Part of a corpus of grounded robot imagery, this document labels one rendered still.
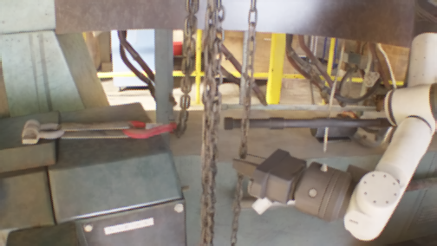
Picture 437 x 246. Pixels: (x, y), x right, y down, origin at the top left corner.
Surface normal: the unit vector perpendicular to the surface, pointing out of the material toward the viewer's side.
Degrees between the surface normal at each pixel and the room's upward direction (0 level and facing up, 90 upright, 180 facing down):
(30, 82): 90
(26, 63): 90
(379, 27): 90
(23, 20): 90
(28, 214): 45
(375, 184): 25
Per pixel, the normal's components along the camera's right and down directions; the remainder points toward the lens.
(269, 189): -0.59, 0.30
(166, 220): 0.43, 0.38
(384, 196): -0.21, -0.70
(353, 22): 0.10, 0.41
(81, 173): 0.33, -0.38
